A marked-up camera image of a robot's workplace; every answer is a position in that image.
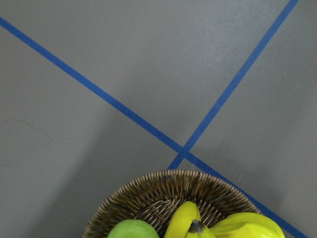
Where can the yellow starfruit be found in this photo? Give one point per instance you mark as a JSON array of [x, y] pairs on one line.
[[247, 225]]

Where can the brown paper table mat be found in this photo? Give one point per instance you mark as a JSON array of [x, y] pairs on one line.
[[64, 149]]

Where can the green pear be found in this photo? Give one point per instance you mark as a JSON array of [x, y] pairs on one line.
[[132, 228]]

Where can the yellow banana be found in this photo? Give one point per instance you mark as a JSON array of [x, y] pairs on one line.
[[182, 219], [198, 230]]

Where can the brown wicker basket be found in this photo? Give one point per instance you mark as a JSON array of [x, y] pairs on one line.
[[154, 197]]

